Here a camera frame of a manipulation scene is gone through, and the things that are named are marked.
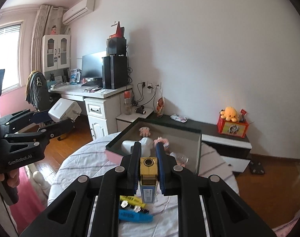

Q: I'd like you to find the white power adapter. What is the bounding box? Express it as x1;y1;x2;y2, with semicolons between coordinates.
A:
48;98;82;122

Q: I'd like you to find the blue highlighter marker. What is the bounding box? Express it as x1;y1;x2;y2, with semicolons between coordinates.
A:
118;209;153;223

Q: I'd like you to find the yellow highlighter marker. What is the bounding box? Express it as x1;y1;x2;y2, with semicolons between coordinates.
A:
120;195;146;209

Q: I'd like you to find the clear glass bottle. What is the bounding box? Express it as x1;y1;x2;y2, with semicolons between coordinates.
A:
170;152;188;166

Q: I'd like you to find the blue and gold lighter box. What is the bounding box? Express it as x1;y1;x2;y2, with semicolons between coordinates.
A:
139;157;158;204

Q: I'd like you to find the pink block figure toy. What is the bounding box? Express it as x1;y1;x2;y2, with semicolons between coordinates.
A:
154;136;170;151

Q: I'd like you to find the white plush toy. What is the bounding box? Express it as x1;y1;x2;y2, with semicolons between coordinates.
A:
139;126;151;137

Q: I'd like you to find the person's left hand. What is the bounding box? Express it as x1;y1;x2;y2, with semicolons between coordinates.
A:
0;168;20;188

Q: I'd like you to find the black office chair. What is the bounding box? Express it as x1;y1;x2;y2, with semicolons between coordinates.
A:
25;71;63;141

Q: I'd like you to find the white patterned tablecloth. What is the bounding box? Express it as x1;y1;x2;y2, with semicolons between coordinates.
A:
48;133;239;236

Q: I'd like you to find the black bathroom scale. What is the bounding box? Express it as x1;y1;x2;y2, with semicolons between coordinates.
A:
249;160;265;175

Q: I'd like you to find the white desk with drawers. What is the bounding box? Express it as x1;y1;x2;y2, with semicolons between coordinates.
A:
49;85;132;140

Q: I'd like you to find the low black white tv cabinet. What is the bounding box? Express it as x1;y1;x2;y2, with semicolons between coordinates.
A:
116;107;253;175

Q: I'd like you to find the black computer monitor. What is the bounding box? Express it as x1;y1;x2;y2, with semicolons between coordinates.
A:
81;51;106;79

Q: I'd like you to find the white glass door cabinet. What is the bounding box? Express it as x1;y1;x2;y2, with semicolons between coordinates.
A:
41;34;71;72

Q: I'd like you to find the bottle with red cap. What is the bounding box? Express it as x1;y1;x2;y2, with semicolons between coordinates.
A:
124;90;132;115

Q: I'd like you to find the window with blinds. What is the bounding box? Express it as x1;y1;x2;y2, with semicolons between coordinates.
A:
0;24;21;91

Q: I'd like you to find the pink and green storage box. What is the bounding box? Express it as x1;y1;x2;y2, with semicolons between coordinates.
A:
106;118;202;174

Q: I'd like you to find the red toy storage box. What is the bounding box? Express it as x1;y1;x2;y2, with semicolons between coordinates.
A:
217;117;249;138

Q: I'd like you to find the black computer tower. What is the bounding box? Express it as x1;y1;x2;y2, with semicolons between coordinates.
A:
102;55;128;89

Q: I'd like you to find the small black device on shelf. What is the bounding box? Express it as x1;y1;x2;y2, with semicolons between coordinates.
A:
135;105;146;115

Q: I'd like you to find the yellow octopus plush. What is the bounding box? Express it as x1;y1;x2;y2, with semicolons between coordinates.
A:
220;106;238;122

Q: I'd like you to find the beige curtain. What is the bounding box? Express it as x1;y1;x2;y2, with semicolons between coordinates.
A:
30;4;64;71

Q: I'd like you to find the snack packet on cabinet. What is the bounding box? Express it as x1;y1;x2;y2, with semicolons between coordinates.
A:
170;114;187;123

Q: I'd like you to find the black box on tower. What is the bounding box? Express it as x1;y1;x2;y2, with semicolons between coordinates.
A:
106;38;126;56

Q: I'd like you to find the orange patterned glass vase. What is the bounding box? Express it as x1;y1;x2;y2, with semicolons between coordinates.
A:
155;94;165;118

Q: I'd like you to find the white air conditioner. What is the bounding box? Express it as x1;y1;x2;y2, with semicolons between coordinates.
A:
62;0;95;25

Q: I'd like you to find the red triangular paper item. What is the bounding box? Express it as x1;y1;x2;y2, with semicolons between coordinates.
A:
109;22;125;38

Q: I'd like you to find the wall power outlet with cables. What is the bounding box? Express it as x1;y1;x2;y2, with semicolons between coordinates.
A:
132;81;161;106

